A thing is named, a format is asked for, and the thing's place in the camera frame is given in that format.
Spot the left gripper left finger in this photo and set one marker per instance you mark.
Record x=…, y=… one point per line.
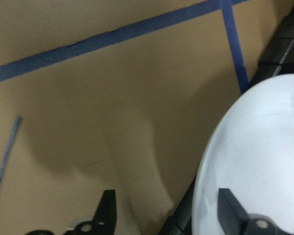
x=103, y=221

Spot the black dish rack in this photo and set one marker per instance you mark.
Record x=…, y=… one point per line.
x=277, y=59

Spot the blue plate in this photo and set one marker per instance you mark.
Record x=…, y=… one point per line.
x=251, y=152

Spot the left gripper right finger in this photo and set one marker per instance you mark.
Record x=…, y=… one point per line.
x=235, y=210

